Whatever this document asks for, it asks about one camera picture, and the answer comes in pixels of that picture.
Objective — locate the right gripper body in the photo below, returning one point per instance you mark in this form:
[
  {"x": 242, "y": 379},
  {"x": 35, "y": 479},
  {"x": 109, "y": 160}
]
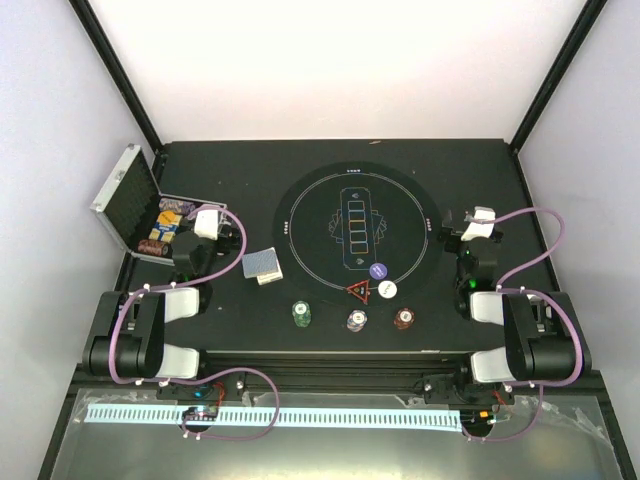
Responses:
[{"x": 452, "y": 236}]

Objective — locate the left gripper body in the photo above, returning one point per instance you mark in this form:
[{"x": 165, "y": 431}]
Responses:
[{"x": 227, "y": 245}]

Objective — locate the purple round button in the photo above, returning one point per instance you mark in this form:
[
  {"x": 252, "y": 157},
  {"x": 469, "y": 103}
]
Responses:
[{"x": 378, "y": 271}]

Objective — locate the white round dealer button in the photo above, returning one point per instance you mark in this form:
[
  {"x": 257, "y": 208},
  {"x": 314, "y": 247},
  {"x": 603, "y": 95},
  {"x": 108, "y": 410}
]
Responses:
[{"x": 387, "y": 289}]

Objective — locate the red triangle marker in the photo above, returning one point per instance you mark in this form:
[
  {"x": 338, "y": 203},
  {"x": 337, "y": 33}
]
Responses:
[{"x": 360, "y": 290}]

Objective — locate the green poker chip stack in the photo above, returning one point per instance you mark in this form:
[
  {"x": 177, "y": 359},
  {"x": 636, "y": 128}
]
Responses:
[{"x": 301, "y": 314}]

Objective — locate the blue white poker chip stack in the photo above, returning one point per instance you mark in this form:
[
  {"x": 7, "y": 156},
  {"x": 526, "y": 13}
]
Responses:
[{"x": 356, "y": 320}]

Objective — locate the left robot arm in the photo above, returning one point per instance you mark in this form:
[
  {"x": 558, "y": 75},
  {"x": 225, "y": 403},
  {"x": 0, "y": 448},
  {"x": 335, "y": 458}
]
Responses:
[{"x": 127, "y": 336}]

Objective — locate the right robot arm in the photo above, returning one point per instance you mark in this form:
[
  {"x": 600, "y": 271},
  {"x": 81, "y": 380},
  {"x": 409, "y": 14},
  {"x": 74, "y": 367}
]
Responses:
[{"x": 543, "y": 341}]

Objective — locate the blue playing card deck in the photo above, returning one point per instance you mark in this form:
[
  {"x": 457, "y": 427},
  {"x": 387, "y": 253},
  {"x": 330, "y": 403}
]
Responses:
[{"x": 260, "y": 263}]

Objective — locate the aluminium poker chip case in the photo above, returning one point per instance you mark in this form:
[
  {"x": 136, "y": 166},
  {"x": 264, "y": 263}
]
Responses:
[{"x": 128, "y": 204}]

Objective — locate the red brown poker chip stack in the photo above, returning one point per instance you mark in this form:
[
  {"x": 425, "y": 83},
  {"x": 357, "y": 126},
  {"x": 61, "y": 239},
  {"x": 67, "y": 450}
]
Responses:
[{"x": 404, "y": 319}]

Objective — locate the round black poker mat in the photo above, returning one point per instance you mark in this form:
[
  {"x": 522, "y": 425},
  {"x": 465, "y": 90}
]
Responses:
[{"x": 338, "y": 220}]

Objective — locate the left base circuit board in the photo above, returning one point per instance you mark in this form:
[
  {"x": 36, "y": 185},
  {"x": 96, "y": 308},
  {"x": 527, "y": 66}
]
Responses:
[{"x": 200, "y": 413}]

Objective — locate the base circuit board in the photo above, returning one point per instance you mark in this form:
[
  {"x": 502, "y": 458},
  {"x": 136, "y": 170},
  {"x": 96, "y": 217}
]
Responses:
[
  {"x": 477, "y": 417},
  {"x": 200, "y": 413}
]

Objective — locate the right base circuit board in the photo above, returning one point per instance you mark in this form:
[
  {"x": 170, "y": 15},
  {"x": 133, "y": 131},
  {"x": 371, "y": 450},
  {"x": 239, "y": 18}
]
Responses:
[{"x": 477, "y": 417}]

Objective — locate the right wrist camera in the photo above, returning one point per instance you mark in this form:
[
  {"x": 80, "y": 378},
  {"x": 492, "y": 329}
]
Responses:
[{"x": 480, "y": 224}]

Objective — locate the black aluminium rail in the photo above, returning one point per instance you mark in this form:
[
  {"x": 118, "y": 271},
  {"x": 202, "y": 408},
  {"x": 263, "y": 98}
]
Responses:
[{"x": 333, "y": 372}]

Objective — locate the white slotted cable duct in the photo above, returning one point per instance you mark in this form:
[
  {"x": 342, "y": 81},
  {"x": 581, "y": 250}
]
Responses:
[{"x": 286, "y": 417}]

